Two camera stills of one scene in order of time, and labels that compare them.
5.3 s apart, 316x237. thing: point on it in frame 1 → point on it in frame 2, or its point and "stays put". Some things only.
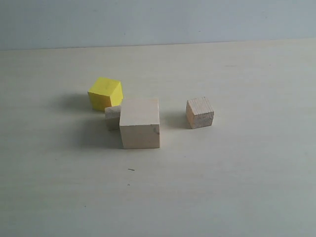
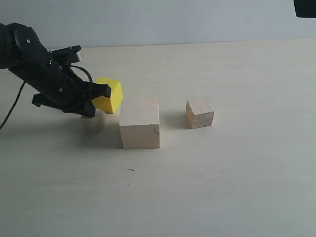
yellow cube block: [105, 92] stays put
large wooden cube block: [139, 123] stays put
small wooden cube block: [112, 114] → [99, 117]
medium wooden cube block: [199, 113] stays put
